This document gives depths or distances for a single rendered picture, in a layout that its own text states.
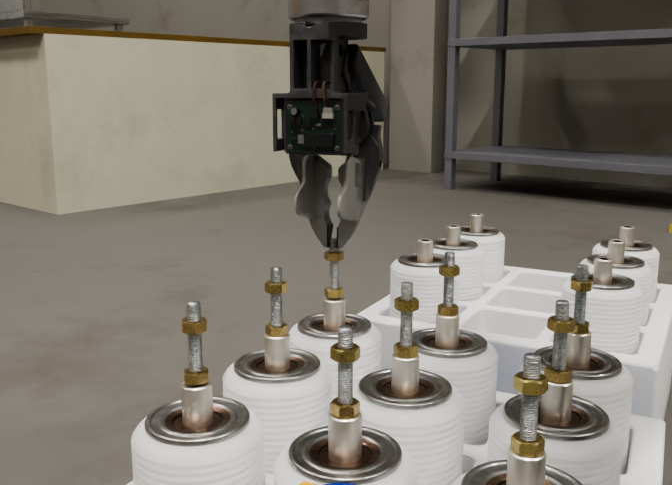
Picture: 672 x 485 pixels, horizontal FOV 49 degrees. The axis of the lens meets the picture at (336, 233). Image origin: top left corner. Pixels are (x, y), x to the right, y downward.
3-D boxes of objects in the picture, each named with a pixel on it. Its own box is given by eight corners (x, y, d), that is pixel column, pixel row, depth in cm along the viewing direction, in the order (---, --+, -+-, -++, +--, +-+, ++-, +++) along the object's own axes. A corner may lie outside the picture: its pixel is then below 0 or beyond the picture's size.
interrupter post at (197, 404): (221, 422, 54) (220, 380, 54) (199, 435, 52) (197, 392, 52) (197, 415, 55) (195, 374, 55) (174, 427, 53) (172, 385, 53)
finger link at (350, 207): (321, 258, 69) (317, 159, 67) (341, 245, 74) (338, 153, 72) (353, 259, 67) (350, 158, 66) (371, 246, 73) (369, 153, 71)
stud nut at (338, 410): (358, 406, 49) (358, 395, 49) (361, 418, 48) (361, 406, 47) (329, 408, 49) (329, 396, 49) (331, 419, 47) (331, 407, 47)
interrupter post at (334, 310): (339, 335, 73) (339, 303, 73) (318, 331, 74) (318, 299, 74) (350, 328, 75) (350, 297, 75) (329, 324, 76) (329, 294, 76)
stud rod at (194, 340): (199, 397, 54) (195, 298, 53) (206, 401, 53) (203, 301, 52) (187, 401, 53) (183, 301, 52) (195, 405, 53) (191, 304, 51)
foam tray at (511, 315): (670, 391, 120) (680, 285, 117) (645, 511, 87) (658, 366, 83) (443, 351, 138) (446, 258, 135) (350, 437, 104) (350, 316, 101)
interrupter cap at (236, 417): (270, 418, 55) (270, 409, 55) (201, 461, 49) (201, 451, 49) (195, 395, 59) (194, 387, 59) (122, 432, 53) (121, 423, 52)
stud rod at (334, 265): (328, 310, 75) (327, 238, 73) (336, 309, 75) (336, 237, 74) (331, 313, 74) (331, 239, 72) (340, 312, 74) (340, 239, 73)
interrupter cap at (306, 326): (349, 347, 70) (349, 340, 70) (282, 334, 73) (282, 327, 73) (383, 325, 76) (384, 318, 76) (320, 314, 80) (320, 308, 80)
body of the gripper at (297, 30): (270, 159, 66) (267, 21, 64) (305, 151, 74) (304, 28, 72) (350, 162, 64) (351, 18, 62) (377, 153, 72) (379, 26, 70)
